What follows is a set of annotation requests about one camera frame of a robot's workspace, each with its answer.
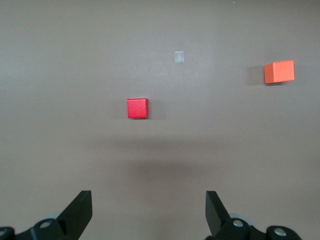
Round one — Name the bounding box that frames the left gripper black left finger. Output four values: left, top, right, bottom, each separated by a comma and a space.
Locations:
0, 190, 93, 240

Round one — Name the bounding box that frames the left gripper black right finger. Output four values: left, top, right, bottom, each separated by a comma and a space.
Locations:
204, 190, 304, 240

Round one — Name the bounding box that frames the red wooden block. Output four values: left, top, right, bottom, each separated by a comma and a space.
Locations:
126, 97, 150, 120

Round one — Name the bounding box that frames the orange wooden block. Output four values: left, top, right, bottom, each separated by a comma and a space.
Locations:
263, 59, 295, 85

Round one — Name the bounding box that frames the brown table cover sheet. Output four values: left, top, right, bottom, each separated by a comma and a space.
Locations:
0, 0, 320, 240

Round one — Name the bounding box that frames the clear tape patch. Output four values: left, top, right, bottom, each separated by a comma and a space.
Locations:
174, 50, 185, 64

